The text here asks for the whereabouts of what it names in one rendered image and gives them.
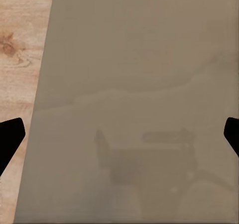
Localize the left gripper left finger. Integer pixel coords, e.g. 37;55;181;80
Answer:
0;117;26;176

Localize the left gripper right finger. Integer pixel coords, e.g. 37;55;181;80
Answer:
224;117;239;156

